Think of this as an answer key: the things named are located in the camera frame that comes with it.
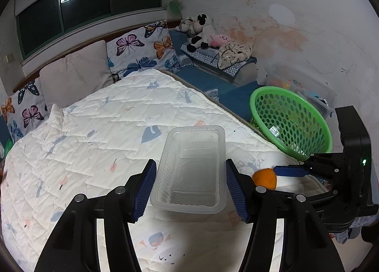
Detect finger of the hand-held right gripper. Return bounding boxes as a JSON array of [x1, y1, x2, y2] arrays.
[[277, 187, 341, 206], [273, 152, 346, 182]]

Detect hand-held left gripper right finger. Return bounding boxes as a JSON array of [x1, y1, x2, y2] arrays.
[[225, 159, 345, 272]]

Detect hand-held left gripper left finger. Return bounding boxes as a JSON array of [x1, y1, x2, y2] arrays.
[[34, 159, 157, 272]]

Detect orange fruit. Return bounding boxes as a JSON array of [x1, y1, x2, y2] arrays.
[[252, 168, 278, 191]]

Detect clear plastic tray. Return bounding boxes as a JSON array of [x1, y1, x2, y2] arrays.
[[149, 125, 227, 214]]

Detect green plastic basket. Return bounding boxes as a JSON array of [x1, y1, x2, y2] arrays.
[[249, 86, 333, 161]]

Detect white printed quilt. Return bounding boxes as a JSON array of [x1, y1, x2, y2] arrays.
[[0, 69, 326, 272]]

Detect clear plastic storage box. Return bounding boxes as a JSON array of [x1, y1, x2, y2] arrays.
[[264, 62, 336, 118]]

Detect blue bed sheet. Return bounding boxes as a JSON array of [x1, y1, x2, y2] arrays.
[[169, 29, 267, 121]]

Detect beige patterned cloth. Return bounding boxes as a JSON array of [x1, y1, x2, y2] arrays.
[[218, 40, 253, 69]]

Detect beige pillow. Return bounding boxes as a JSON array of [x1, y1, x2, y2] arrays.
[[39, 40, 114, 108]]

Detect large butterfly print pillow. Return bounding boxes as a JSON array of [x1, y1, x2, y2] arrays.
[[107, 20, 182, 78]]

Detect blue patterned folded blanket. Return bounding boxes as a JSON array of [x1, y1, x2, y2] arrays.
[[180, 42, 257, 75]]

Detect small butterfly print pillow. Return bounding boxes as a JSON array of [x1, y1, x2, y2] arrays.
[[0, 79, 49, 142]]

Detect pink plush toy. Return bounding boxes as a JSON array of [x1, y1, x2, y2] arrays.
[[210, 34, 230, 48]]

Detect wooden bed headboard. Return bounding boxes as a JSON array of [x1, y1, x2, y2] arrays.
[[13, 27, 154, 92]]

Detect black white cow plush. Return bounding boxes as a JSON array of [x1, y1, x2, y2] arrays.
[[186, 13, 214, 52]]

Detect grey plush toy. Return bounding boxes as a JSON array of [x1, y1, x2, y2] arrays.
[[175, 17, 196, 37]]

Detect dark window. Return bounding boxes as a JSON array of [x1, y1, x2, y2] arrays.
[[15, 0, 166, 61]]

